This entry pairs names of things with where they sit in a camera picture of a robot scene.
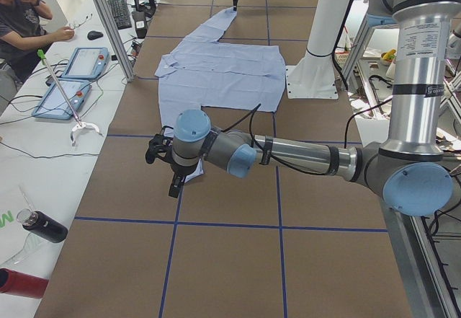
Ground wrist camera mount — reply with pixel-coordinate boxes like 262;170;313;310
145;125;174;164

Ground black computer mouse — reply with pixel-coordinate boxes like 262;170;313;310
87;30;104;40

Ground black water bottle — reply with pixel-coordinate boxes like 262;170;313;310
17;208;68;243

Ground light blue striped shirt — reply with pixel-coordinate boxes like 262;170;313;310
156;8;285;177

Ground eyeglasses on table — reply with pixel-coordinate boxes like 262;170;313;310
68;13;93;30

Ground red cylinder bottle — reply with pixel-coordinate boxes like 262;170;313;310
1;268;48;299

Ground aluminium frame post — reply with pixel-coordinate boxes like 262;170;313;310
93;0;135;83

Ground black keyboard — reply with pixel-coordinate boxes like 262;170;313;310
107;0;132;30

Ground blue teach pendant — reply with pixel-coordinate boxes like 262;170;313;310
32;79;91;120
61;47;110;80

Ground grabber stick green handle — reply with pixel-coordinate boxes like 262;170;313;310
37;49;103;146

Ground upper blue teach pendant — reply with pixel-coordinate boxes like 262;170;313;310
61;47;110;80

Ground lower blue teach pendant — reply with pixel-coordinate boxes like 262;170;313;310
32;79;91;120

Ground seated person dark shirt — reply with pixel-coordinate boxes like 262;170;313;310
1;0;75;83

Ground black box white label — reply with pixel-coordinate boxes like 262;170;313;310
131;11;148;39

